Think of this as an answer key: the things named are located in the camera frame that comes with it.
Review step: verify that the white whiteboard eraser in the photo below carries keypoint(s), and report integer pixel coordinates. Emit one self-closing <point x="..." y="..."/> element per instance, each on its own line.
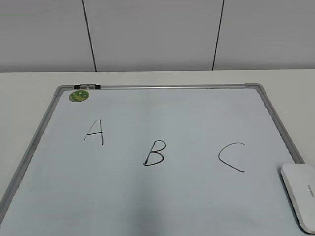
<point x="299" y="180"/>

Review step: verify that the white framed whiteboard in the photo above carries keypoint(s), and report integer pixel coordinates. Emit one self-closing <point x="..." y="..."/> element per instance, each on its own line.
<point x="154" y="161"/>

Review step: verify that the green round magnet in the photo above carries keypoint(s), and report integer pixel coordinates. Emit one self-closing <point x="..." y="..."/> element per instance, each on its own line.
<point x="79" y="96"/>

